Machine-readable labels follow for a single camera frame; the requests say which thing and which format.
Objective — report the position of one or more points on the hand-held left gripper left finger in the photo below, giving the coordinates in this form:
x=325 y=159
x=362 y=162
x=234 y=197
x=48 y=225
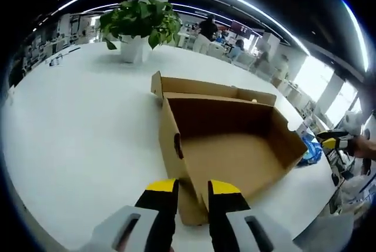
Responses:
x=161 y=205

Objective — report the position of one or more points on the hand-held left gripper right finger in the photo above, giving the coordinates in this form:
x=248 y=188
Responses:
x=226 y=205

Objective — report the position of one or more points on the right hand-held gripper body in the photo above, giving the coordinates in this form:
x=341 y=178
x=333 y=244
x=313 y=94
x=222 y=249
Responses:
x=354 y=122

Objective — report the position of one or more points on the blue wet wipes soft pack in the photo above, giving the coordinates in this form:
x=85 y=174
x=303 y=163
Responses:
x=314 y=153

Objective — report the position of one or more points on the white medicine box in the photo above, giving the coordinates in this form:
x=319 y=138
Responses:
x=303 y=131

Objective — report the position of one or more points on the brown cardboard shoe box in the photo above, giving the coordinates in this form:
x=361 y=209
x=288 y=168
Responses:
x=235 y=152

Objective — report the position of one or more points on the person's right hand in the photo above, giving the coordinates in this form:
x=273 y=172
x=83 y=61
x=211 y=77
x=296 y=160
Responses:
x=365 y=146

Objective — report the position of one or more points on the wide ceiling light strip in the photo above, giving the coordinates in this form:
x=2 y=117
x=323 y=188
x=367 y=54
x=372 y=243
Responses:
x=357 y=28

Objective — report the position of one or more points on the thin black white stick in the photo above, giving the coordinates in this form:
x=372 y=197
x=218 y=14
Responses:
x=63 y=56

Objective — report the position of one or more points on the green potted plant white pot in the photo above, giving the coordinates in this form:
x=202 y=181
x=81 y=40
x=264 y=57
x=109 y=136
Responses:
x=138 y=20

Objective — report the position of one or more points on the dark red wall screen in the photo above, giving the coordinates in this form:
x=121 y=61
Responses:
x=240 y=26

